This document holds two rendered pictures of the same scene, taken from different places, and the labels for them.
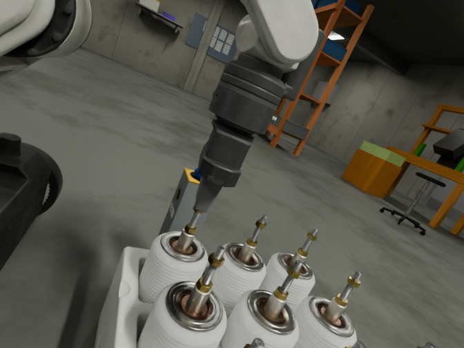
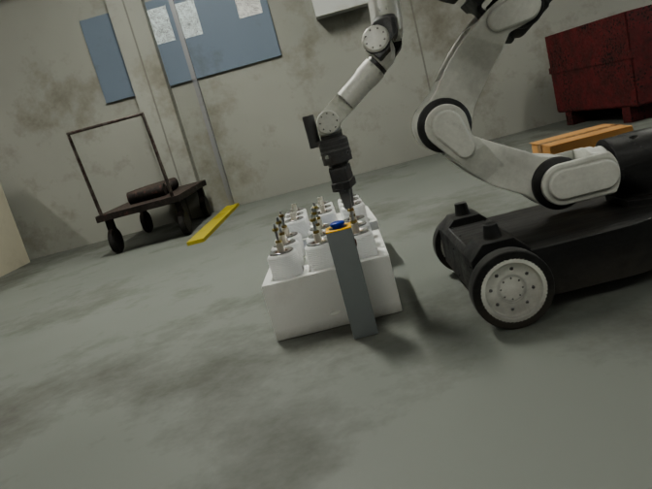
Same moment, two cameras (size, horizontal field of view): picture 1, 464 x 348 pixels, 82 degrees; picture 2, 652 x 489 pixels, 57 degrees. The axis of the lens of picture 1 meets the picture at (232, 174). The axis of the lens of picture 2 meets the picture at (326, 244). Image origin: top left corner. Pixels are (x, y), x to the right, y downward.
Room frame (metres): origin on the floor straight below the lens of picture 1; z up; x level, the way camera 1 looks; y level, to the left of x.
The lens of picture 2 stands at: (1.99, 0.79, 0.62)
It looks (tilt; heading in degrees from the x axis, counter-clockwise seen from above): 12 degrees down; 209
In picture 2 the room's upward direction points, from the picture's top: 15 degrees counter-clockwise
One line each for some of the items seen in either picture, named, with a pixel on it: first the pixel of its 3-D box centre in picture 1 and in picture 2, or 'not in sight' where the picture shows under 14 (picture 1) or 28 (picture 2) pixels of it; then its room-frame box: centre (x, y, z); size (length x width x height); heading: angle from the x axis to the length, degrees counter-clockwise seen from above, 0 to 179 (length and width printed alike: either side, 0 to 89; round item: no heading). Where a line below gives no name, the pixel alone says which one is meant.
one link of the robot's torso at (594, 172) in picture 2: not in sight; (568, 176); (0.23, 0.62, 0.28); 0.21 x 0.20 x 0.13; 115
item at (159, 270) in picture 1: (164, 288); (363, 260); (0.39, 0.02, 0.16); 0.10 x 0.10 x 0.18
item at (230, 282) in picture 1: (224, 295); (326, 270); (0.44, -0.08, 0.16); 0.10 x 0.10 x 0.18
